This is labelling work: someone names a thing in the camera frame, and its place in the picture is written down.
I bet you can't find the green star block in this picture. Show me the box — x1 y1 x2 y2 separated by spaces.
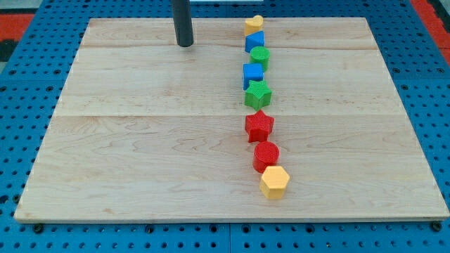
244 80 272 111

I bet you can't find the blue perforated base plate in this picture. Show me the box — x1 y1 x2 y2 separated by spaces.
1 1 449 252

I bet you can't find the light wooden board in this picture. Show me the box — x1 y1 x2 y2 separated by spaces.
14 18 449 223

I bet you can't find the red star block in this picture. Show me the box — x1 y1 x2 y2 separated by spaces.
245 110 275 143

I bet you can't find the black cylindrical robot arm rod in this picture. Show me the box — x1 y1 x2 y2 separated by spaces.
171 0 194 47

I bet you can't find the blue triangle block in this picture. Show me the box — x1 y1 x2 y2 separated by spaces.
245 30 265 53

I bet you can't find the red cylinder block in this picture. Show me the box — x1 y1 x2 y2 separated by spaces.
252 141 280 174

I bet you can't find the blue cube block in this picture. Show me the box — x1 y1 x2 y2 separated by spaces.
242 63 264 91

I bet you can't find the green cylinder block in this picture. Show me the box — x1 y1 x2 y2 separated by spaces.
250 46 271 72

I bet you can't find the yellow hexagon block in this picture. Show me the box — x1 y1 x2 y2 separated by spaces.
259 166 290 200

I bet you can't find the yellow heart block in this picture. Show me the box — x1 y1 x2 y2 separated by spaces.
244 15 264 36

